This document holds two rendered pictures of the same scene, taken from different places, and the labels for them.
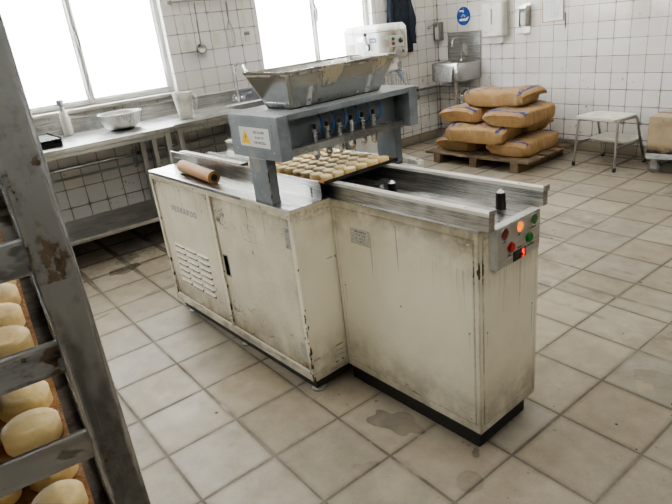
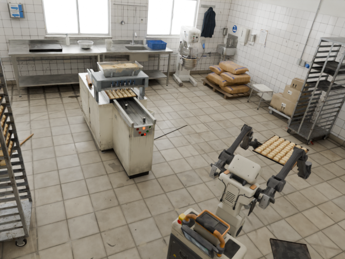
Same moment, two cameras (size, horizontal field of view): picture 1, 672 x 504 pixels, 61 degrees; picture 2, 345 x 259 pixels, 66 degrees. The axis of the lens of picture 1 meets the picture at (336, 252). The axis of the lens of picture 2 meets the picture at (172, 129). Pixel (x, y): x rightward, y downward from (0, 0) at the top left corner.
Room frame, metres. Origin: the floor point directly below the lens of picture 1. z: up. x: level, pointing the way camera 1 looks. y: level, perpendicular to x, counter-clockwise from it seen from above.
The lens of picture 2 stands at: (-1.05, -1.24, 2.43)
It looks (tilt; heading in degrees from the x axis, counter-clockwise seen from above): 30 degrees down; 7
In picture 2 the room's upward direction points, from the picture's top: 7 degrees clockwise
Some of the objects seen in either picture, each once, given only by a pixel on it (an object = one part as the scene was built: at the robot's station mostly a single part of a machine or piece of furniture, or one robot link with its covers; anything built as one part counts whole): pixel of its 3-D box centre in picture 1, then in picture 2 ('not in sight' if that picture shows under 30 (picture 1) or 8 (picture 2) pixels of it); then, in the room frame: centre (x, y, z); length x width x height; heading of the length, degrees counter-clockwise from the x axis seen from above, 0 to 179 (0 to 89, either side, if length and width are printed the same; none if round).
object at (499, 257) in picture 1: (515, 238); (142, 130); (1.65, -0.57, 0.77); 0.24 x 0.04 x 0.14; 128
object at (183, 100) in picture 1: (185, 105); (109, 44); (4.60, 1.03, 0.98); 0.20 x 0.14 x 0.20; 76
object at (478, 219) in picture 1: (290, 178); (108, 92); (2.33, 0.15, 0.87); 2.01 x 0.03 x 0.07; 38
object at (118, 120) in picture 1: (121, 120); (85, 44); (4.43, 1.50, 0.94); 0.33 x 0.33 x 0.12
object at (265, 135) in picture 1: (330, 141); (120, 86); (2.34, -0.03, 1.01); 0.72 x 0.33 x 0.34; 128
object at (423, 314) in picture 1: (431, 296); (131, 137); (1.94, -0.34, 0.45); 0.70 x 0.34 x 0.90; 38
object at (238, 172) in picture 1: (233, 171); (97, 84); (2.58, 0.43, 0.88); 1.28 x 0.01 x 0.07; 38
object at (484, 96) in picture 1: (502, 95); (232, 67); (5.61, -1.79, 0.62); 0.72 x 0.42 x 0.17; 42
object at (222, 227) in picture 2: not in sight; (211, 227); (0.31, -1.45, 0.87); 0.23 x 0.15 x 0.11; 59
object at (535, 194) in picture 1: (341, 162); (127, 91); (2.51, -0.07, 0.87); 2.01 x 0.03 x 0.07; 38
